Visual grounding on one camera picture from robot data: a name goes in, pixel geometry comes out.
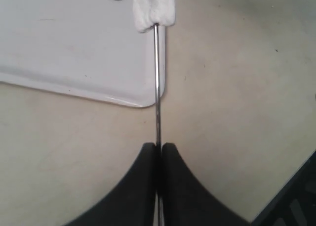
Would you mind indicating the thin metal skewer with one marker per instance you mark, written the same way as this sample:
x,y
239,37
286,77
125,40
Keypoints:
x,y
158,121

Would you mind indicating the white plastic tray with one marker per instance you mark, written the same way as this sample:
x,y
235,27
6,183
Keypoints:
x,y
84,48

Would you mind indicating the white foam piece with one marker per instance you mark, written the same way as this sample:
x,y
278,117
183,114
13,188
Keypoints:
x,y
147,13

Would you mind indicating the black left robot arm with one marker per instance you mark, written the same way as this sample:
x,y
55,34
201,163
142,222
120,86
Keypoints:
x,y
294,205

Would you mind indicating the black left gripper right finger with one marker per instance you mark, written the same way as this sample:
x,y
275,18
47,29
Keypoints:
x,y
186,202

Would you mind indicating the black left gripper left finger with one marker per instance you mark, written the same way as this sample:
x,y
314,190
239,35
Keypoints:
x,y
132,201

